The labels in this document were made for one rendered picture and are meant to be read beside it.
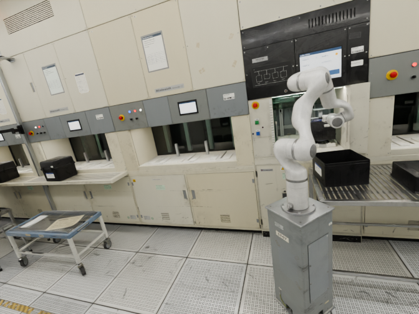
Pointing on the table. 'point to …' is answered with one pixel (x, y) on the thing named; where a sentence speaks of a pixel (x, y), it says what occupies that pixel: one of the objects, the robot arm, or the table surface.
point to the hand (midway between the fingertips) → (327, 116)
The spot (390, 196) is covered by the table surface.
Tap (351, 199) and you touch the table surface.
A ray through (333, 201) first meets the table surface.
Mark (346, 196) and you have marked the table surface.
